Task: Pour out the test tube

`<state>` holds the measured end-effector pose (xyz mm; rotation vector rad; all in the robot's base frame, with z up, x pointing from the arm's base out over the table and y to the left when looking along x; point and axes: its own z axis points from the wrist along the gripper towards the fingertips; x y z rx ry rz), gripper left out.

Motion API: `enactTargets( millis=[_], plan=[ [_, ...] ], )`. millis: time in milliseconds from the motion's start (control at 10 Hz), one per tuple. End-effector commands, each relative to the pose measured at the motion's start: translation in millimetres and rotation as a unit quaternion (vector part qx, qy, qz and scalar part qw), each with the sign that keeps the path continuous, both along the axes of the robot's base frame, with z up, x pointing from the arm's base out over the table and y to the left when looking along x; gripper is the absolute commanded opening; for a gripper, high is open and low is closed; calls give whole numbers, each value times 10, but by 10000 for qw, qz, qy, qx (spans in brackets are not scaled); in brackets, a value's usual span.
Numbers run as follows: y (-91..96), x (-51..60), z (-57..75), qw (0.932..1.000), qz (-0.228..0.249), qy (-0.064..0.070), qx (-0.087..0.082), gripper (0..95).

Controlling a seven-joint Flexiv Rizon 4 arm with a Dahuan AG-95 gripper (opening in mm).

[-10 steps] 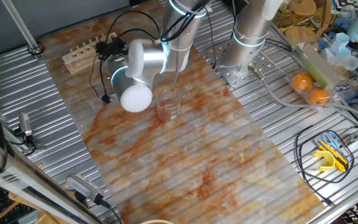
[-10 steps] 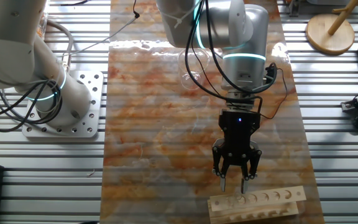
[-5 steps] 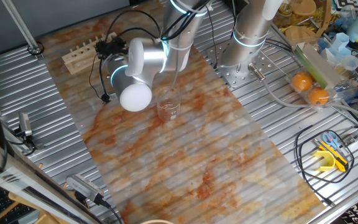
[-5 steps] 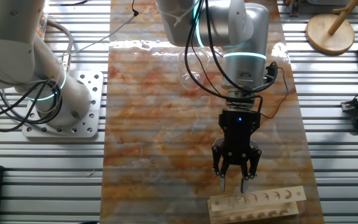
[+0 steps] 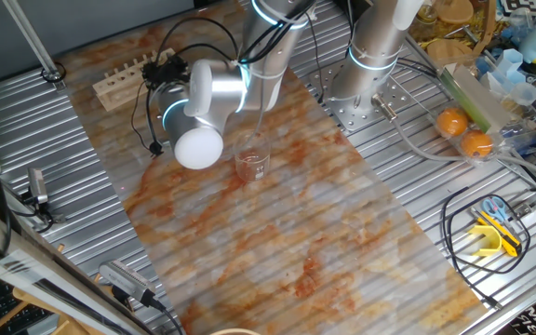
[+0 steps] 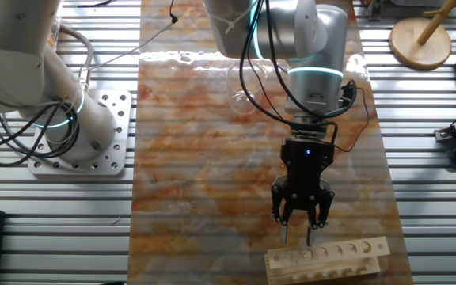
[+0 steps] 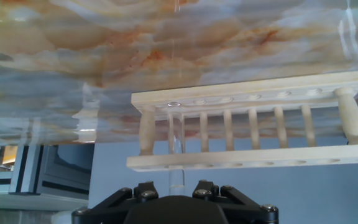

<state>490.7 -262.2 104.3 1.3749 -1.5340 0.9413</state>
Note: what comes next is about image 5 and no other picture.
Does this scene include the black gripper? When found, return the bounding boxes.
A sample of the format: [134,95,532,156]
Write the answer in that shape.
[141,58,191,93]

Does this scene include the wooden test tube rack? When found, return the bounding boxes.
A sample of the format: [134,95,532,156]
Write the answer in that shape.
[92,47,177,112]

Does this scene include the clear glass beaker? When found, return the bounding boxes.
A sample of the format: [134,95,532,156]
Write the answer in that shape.
[232,129,272,182]

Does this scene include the orange marble pattern mat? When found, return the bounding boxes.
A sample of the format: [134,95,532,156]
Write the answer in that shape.
[56,0,490,335]

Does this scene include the grey metal beam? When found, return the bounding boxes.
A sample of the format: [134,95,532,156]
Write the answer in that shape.
[0,197,157,335]

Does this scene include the wooden board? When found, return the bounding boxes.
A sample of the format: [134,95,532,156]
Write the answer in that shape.
[0,286,95,335]

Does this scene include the glass jar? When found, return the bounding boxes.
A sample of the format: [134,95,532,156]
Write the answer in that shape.
[416,3,439,25]

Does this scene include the round wooden disc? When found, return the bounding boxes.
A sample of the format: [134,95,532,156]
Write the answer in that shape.
[435,0,476,24]
[424,38,475,61]

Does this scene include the black keyboard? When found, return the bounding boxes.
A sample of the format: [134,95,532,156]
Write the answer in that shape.
[0,268,58,335]

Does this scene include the orange fruit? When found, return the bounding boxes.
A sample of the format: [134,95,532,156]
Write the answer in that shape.
[460,128,494,159]
[435,107,470,138]

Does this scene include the clear plastic fruit tray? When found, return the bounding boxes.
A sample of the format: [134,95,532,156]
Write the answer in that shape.
[428,102,514,165]

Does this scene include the clear box with green strip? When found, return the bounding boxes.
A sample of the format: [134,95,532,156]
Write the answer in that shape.
[436,61,514,136]

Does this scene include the blue hexagonal cup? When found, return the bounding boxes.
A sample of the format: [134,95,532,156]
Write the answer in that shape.
[497,47,525,78]

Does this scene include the clear measuring cup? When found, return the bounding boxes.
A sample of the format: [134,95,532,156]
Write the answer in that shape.
[508,81,536,107]

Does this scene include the black white marker card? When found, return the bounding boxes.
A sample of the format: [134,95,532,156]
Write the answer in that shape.
[500,0,536,16]

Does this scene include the yellow curved plastic piece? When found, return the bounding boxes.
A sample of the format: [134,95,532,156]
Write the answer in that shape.
[465,223,503,259]

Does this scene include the yellow utility knife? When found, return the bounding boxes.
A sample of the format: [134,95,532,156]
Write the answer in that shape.
[470,207,524,259]

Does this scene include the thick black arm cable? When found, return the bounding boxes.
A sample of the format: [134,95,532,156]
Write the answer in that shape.
[155,16,242,64]
[174,42,241,65]

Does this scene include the thin black cable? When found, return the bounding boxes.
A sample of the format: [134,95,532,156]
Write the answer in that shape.
[129,79,157,151]

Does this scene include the thin grey cable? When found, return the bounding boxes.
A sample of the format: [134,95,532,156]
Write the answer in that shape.
[247,64,269,143]

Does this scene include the black ring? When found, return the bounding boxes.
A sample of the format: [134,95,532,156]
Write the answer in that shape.
[39,61,68,85]

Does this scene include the aluminium frame pole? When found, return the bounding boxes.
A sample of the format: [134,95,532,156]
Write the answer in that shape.
[1,0,67,90]

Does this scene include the small grey camera on mount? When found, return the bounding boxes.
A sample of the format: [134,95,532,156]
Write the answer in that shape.
[19,166,68,234]

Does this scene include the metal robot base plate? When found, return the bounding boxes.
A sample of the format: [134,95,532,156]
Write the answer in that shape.
[308,58,430,132]

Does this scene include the silver ribbed camera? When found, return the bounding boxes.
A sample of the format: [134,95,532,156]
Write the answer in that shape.
[97,259,158,307]

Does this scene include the grey robot power cable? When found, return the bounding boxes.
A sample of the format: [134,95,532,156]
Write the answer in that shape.
[370,91,536,185]

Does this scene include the black camera cable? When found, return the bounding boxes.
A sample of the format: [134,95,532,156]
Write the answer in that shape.
[149,295,186,335]

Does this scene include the black cable bundle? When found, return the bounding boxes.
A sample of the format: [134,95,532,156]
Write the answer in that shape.
[395,55,444,80]

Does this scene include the wooden frame strip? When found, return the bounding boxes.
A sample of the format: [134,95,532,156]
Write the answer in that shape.
[471,0,501,56]

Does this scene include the blue handled scissors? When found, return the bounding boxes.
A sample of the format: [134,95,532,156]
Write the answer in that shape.
[480,194,509,223]

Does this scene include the black cable with plug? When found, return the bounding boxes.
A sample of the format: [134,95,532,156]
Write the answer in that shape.
[439,185,533,312]

